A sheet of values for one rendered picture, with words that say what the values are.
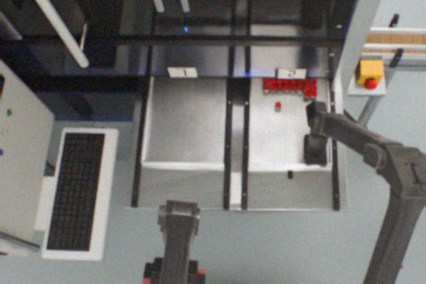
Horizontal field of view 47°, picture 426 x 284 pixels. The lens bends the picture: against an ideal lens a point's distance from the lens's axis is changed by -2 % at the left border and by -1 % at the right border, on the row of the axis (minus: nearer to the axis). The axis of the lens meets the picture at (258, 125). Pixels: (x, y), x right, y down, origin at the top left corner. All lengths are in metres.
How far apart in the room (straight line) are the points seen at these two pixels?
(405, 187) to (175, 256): 0.44
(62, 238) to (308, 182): 0.80
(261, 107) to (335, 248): 1.01
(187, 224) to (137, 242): 1.48
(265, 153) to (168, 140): 0.32
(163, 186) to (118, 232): 0.96
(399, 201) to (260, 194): 0.68
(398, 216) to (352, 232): 1.49
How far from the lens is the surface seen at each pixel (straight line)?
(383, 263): 1.03
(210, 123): 1.63
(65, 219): 1.70
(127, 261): 2.48
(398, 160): 0.98
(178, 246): 0.96
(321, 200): 1.56
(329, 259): 2.43
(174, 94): 1.69
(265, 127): 1.62
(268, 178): 1.57
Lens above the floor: 2.39
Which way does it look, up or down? 68 degrees down
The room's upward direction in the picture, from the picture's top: straight up
